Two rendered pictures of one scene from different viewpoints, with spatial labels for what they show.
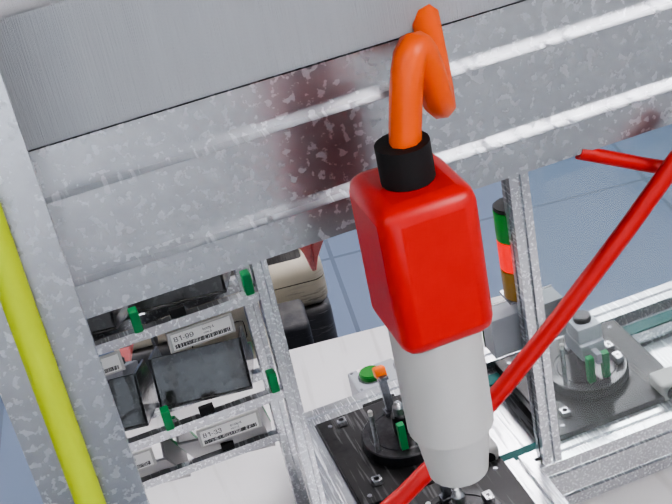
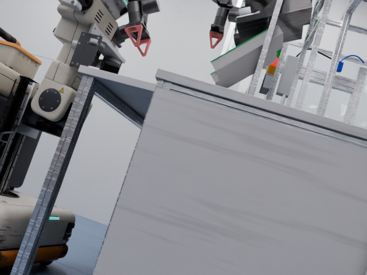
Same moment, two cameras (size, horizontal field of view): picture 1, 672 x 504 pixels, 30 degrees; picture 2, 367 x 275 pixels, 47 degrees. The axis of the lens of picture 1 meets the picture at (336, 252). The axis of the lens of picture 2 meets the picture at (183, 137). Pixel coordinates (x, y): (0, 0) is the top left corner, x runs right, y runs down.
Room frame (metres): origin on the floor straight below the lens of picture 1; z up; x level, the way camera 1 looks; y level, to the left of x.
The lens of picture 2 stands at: (1.20, 1.88, 0.51)
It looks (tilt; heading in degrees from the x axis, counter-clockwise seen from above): 8 degrees up; 289
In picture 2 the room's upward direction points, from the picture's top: 18 degrees clockwise
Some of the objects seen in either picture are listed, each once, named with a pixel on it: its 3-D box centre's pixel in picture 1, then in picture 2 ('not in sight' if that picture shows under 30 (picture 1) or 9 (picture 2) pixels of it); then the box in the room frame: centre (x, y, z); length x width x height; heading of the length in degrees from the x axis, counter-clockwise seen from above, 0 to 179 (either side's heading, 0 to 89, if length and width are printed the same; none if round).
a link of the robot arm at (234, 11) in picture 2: not in sight; (231, 10); (1.79, 0.04, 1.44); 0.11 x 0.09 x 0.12; 3
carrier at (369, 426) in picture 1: (400, 419); not in sight; (1.65, -0.05, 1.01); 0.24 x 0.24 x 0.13; 13
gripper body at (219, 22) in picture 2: not in sight; (218, 25); (1.83, 0.04, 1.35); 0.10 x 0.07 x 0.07; 102
